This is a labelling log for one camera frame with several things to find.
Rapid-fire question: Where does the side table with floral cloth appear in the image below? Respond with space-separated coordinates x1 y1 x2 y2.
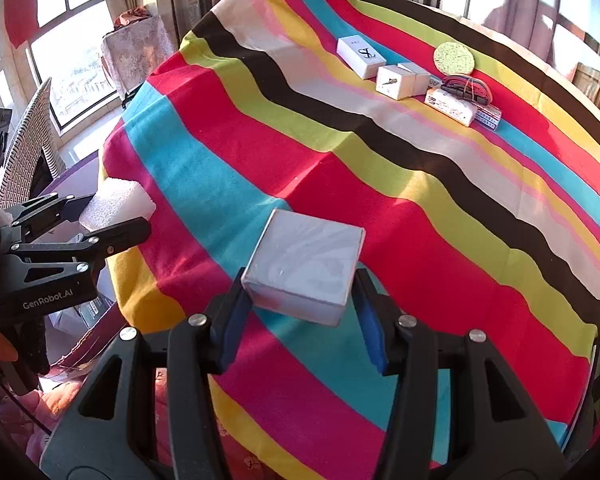
100 7 176 108

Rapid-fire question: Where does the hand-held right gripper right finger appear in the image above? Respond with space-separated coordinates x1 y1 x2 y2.
352 267 568 480

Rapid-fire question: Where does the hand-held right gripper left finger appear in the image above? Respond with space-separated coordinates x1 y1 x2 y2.
40 267 253 480

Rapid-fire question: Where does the red hanging cloth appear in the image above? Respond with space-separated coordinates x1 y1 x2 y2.
2 0 40 50

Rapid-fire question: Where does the white square box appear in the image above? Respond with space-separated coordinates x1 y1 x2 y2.
241 208 367 327

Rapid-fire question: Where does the cream printed cube box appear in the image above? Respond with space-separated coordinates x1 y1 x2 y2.
376 64 420 102

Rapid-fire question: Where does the person's red clothing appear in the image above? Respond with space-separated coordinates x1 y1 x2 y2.
0 380 86 461

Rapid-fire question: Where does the green round sponge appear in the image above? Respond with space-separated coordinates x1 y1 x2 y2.
433 41 476 77

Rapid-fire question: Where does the white foam piece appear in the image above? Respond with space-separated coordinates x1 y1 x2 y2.
78 176 157 233

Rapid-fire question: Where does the red and black cable bundle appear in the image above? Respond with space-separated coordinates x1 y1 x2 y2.
440 74 493 108

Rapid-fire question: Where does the white box with orange print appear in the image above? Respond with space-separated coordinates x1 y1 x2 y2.
424 86 481 128

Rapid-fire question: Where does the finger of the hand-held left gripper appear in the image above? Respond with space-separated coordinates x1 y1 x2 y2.
5 192 98 242
10 216 152 282

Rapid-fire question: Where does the brown cloth bundle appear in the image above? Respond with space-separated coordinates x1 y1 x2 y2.
114 6 153 28

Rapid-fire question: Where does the white box with black logo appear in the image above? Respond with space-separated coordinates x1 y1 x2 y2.
336 35 387 81

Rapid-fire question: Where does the purple plastic basin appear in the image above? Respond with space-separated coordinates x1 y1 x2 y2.
40 152 146 378

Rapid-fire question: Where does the patterned flat box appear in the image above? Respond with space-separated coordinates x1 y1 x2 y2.
472 105 503 131

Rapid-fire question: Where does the wicker chair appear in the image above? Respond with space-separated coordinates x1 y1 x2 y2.
0 77 68 211

